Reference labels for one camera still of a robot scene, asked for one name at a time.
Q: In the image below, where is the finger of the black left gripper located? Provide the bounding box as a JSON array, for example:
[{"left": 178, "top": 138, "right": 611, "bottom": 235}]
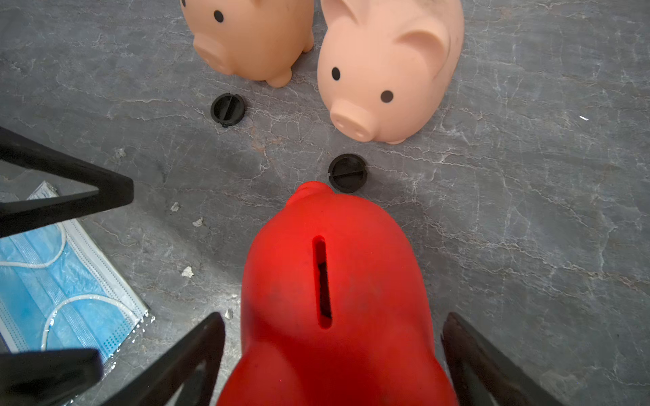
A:
[
  {"left": 1, "top": 128, "right": 135, "bottom": 238},
  {"left": 1, "top": 348, "right": 103, "bottom": 405}
]

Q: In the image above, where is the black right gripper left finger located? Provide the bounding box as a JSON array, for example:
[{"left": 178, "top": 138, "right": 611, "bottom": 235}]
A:
[{"left": 105, "top": 312, "right": 226, "bottom": 405}]

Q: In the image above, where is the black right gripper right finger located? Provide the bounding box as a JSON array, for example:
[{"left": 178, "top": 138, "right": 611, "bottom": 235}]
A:
[{"left": 441, "top": 312, "right": 563, "bottom": 406}]

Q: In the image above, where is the red piggy bank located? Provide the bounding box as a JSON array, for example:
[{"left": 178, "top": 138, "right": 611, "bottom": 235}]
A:
[{"left": 218, "top": 182, "right": 457, "bottom": 405}]

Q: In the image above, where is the black round rubber plug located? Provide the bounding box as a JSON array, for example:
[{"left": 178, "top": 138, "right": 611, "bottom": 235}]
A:
[{"left": 210, "top": 93, "right": 246, "bottom": 128}]

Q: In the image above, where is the tan piggy bank front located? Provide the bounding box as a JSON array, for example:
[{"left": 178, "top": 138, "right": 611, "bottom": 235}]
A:
[{"left": 180, "top": 0, "right": 315, "bottom": 88}]

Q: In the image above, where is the pink piggy bank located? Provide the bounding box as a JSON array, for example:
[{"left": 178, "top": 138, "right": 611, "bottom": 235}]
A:
[{"left": 318, "top": 0, "right": 465, "bottom": 145}]

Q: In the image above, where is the blue surgical face mask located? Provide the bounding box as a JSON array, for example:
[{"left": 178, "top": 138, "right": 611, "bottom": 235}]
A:
[{"left": 0, "top": 181, "right": 153, "bottom": 364}]

